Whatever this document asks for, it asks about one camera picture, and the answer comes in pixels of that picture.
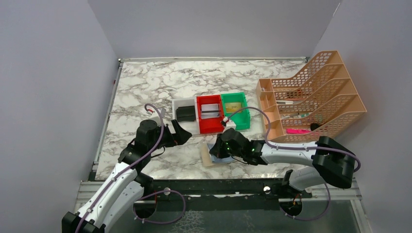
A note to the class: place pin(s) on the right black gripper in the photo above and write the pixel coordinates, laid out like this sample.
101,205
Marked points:
216,149

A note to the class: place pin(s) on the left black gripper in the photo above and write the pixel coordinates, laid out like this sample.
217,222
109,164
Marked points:
180,137

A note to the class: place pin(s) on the white plastic bin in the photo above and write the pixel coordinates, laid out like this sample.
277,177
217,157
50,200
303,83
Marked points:
190,126

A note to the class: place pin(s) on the red plastic bin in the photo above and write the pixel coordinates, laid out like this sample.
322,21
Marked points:
211,125

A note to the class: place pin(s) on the beige card holder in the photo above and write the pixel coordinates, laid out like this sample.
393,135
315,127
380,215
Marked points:
209,160

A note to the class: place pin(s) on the gold credit card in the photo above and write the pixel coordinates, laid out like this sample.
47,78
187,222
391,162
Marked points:
231,107

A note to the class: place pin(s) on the green plastic bin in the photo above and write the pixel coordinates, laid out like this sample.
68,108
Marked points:
242,118

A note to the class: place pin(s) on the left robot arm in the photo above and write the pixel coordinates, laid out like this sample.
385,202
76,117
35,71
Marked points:
126,184

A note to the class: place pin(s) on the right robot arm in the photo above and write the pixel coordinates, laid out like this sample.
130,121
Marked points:
324,160

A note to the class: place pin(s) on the black credit card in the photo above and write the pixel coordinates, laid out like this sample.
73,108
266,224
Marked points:
185,113

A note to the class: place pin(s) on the white card stack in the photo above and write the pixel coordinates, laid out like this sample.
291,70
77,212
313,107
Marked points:
210,111

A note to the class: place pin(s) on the pink highlighter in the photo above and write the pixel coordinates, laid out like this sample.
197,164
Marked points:
297,131

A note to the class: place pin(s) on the green white pen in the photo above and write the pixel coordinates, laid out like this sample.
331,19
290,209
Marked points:
300,115

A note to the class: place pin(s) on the orange mesh file organizer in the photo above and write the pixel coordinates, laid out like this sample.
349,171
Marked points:
322,87

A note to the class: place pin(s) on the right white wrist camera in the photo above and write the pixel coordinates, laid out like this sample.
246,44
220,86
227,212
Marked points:
228,123

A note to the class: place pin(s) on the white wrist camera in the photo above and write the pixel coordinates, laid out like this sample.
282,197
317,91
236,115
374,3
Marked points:
228,123
155,116

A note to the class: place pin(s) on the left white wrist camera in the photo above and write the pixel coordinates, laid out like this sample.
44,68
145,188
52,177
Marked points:
155,116

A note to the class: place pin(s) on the black mounting rail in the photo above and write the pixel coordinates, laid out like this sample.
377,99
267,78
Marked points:
183,196

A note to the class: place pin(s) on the aluminium frame rail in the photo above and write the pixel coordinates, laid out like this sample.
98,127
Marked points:
319,192

